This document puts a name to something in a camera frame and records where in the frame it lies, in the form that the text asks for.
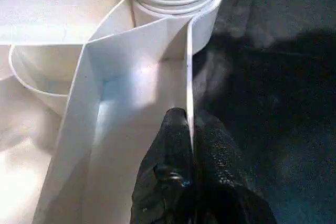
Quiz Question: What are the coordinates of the white plastic table top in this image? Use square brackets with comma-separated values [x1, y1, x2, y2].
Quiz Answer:
[0, 0, 225, 224]

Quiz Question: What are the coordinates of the black work mat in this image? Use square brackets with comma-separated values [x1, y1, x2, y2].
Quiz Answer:
[0, 0, 336, 224]

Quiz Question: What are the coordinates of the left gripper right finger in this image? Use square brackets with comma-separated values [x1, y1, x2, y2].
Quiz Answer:
[192, 110, 276, 224]

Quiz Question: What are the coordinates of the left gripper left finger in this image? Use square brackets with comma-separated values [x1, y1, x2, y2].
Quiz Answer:
[130, 108, 198, 224]

